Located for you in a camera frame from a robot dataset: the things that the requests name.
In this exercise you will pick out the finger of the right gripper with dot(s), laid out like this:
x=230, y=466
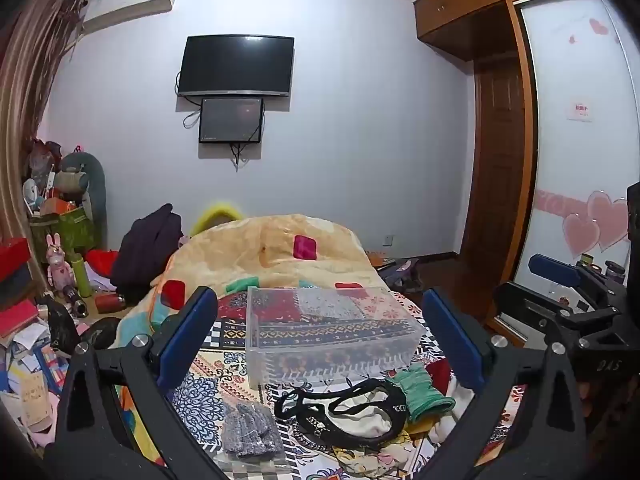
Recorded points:
x=549, y=316
x=568, y=275

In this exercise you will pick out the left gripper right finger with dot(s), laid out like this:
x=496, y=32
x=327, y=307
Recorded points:
x=547, y=439

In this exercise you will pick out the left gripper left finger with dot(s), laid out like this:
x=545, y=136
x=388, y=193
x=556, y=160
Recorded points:
x=92, y=439

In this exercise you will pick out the green knitted sock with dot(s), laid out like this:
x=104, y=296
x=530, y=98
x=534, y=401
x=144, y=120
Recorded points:
x=422, y=397

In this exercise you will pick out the black white chain-print garment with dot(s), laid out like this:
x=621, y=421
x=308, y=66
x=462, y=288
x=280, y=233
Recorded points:
x=366, y=415

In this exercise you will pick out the red soft cloth item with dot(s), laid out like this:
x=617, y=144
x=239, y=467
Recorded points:
x=440, y=373

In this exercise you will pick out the white wardrobe sliding door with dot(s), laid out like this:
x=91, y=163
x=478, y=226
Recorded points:
x=587, y=136

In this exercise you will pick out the patterned patchwork bed sheet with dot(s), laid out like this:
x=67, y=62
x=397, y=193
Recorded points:
x=219, y=377

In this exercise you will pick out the yellow white patterned cloth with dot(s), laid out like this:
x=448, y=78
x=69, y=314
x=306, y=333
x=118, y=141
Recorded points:
x=402, y=457

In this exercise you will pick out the grey patterned sock in bag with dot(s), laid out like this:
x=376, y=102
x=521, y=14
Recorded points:
x=250, y=431

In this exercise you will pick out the pink rabbit plush doll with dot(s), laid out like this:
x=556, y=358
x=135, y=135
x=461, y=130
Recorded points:
x=59, y=274

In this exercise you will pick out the brown wooden door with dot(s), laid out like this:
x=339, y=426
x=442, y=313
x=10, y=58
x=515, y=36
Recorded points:
x=504, y=154

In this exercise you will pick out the red gift box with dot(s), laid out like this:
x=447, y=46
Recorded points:
x=14, y=252

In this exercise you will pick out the dark purple clothing pile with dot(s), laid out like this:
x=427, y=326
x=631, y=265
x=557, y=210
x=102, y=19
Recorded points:
x=144, y=253

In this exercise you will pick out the green cardboard box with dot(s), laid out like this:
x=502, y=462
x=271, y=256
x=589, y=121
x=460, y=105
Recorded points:
x=76, y=230

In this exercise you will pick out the clear plastic storage box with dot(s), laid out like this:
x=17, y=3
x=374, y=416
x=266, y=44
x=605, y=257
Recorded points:
x=316, y=336

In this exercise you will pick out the grey green plush toy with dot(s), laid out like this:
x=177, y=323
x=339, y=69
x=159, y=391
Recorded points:
x=82, y=178

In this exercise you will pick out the wooden overhead cabinet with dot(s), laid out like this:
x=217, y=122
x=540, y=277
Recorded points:
x=466, y=29

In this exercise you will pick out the striped brown curtain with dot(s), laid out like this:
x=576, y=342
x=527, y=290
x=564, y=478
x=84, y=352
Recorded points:
x=39, y=37

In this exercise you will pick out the white air conditioner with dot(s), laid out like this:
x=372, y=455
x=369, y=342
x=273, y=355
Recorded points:
x=102, y=14

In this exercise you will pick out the small black wall monitor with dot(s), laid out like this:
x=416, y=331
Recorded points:
x=231, y=121

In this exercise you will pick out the black wall television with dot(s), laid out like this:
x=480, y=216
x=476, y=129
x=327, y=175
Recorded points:
x=236, y=65

